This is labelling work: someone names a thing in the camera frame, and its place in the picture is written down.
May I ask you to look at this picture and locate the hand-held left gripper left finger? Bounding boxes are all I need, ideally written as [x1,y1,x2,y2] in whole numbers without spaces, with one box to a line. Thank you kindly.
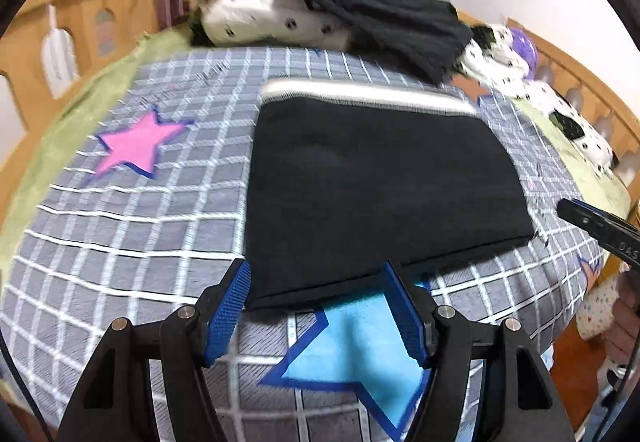
[57,259,253,442]

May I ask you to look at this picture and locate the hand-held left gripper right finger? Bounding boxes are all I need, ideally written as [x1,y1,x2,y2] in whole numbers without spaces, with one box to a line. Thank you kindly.
[382,259,561,442]

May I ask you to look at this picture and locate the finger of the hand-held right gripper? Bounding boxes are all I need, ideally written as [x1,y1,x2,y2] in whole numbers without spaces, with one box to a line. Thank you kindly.
[556,198,613,243]

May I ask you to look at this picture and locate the black pants with white waistband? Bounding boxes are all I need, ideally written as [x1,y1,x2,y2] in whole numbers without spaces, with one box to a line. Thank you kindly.
[245,77,536,310]

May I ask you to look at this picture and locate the person's right hand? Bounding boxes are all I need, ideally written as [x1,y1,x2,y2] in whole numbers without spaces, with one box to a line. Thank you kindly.
[605,269,640,373]

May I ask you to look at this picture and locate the floral patterned cloth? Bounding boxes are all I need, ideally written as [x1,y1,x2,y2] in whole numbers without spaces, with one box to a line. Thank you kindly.
[575,279,621,343]

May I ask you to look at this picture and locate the grey checkered star bedsheet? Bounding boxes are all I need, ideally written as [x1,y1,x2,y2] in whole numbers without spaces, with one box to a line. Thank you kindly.
[0,45,606,442]

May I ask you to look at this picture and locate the purple plush toy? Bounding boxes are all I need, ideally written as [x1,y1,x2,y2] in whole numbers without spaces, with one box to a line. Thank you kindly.
[505,25,538,78]

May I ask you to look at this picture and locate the black crumpled garment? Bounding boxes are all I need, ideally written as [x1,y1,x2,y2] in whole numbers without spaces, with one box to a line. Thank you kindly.
[277,0,473,83]

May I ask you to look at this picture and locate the white quilt with black spots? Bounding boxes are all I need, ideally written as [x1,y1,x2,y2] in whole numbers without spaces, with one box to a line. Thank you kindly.
[190,0,616,168]

